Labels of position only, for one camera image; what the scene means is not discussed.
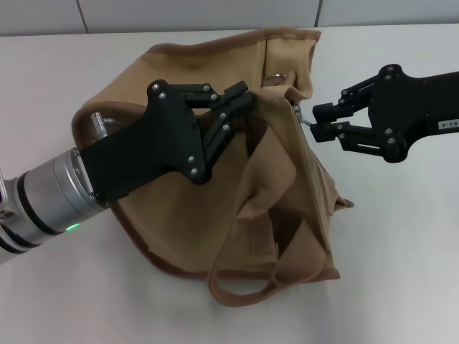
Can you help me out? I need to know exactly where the left gripper connector cable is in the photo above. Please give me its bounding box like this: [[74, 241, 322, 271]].
[[89, 111, 120, 141]]

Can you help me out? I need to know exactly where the khaki canvas food bag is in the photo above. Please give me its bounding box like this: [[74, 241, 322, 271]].
[[71, 28, 356, 307]]

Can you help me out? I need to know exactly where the silver metal zipper pull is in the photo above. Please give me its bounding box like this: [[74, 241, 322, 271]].
[[294, 102, 318, 129]]

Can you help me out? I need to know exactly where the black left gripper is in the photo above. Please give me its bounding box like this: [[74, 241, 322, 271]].
[[79, 80, 257, 204]]

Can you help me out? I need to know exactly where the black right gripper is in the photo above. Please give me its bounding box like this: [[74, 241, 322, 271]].
[[311, 64, 459, 164]]

